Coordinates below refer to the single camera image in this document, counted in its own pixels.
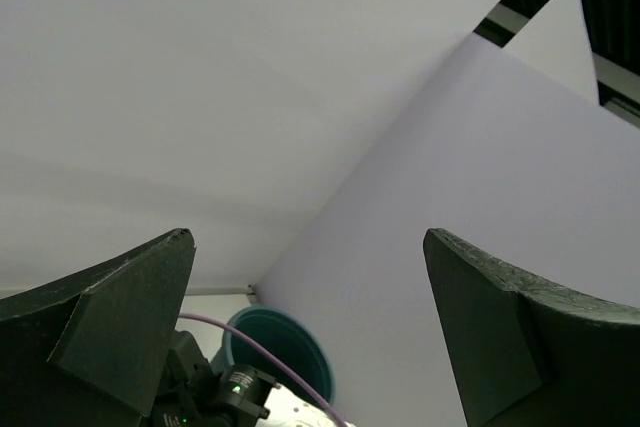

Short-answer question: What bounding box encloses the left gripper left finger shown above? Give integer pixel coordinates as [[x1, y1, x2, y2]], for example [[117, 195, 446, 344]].
[[1, 228, 196, 427]]

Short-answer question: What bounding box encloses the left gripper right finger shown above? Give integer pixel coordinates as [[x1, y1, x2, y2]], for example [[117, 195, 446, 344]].
[[423, 228, 639, 426]]

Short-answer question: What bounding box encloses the black ceiling frame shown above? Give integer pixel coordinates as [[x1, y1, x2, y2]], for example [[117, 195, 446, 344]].
[[474, 0, 639, 125]]

